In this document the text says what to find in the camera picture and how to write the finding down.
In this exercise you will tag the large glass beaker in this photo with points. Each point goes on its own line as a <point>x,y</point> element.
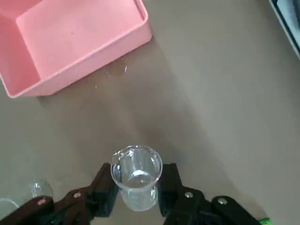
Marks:
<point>39,187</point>

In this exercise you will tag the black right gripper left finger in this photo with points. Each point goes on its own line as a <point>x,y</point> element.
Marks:
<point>70,208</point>

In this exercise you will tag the small glass beaker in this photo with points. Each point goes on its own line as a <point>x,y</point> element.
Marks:
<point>137,175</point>

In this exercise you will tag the pink plastic container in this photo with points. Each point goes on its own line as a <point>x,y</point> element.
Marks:
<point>70,39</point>

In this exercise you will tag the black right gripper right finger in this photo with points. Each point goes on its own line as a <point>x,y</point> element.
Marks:
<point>185,206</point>

